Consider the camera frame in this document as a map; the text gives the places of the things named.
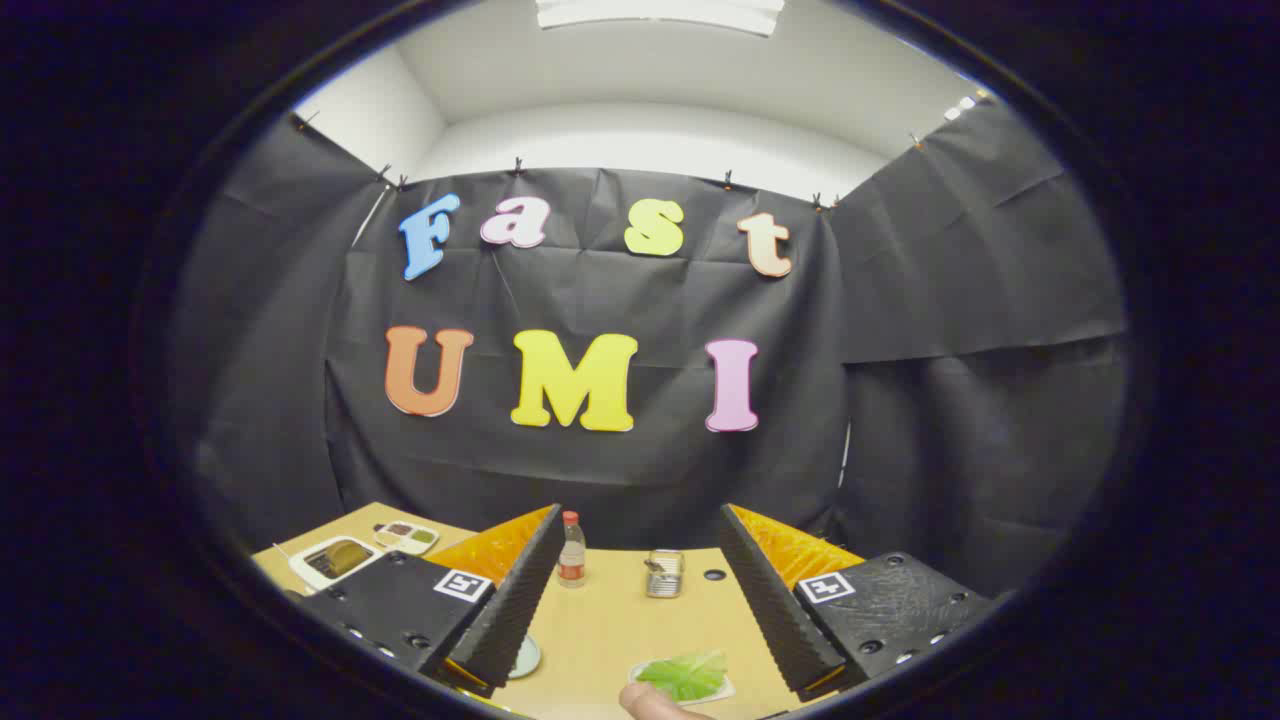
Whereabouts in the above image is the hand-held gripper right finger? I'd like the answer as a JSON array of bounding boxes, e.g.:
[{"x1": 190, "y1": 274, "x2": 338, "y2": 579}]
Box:
[{"x1": 718, "y1": 503, "x2": 996, "y2": 703}]

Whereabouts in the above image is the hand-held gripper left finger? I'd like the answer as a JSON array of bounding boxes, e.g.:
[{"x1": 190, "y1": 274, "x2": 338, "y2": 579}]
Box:
[{"x1": 295, "y1": 503, "x2": 566, "y2": 699}]

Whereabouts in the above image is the green lettuce leaf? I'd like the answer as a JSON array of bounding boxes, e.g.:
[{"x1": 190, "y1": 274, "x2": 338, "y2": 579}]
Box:
[{"x1": 636, "y1": 650, "x2": 728, "y2": 702}]

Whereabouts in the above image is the clear plastic bottle red cap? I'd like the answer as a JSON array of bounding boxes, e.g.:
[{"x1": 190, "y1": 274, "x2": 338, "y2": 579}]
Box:
[{"x1": 558, "y1": 511, "x2": 587, "y2": 589}]

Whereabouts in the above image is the small white square plate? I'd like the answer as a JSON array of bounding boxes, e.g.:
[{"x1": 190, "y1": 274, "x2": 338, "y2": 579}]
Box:
[{"x1": 628, "y1": 660, "x2": 736, "y2": 708}]

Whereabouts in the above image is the white divided dish of grains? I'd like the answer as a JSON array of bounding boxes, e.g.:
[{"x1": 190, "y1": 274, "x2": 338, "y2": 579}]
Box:
[{"x1": 374, "y1": 521, "x2": 440, "y2": 556}]

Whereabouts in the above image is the white toaster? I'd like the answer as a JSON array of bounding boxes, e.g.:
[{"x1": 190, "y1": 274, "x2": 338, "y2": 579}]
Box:
[{"x1": 288, "y1": 536, "x2": 386, "y2": 593}]

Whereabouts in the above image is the ceiling light panel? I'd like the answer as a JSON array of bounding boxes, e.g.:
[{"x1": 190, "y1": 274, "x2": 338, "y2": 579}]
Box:
[{"x1": 536, "y1": 0, "x2": 786, "y2": 38}]

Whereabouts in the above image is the metal wire basket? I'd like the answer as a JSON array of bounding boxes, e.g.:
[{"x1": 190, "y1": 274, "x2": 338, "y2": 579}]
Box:
[{"x1": 645, "y1": 549, "x2": 685, "y2": 599}]

